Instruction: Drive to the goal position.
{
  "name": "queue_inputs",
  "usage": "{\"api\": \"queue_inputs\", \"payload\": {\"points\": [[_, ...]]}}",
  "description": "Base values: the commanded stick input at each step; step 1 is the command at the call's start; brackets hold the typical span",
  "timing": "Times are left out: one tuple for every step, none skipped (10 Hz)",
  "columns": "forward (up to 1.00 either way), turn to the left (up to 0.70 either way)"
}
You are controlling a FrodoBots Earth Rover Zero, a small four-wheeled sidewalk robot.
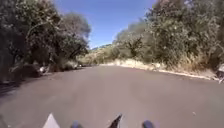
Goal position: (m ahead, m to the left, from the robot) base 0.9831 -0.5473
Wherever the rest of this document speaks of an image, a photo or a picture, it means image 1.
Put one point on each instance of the robot's own part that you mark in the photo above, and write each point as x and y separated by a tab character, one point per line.
148	124
51	122
76	125
116	122

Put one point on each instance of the grey asphalt road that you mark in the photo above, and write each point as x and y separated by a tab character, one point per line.
133	93

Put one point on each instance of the row of trees and bushes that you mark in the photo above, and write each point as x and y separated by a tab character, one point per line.
33	36
173	36

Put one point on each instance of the dry grass verge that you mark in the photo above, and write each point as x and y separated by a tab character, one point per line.
160	66

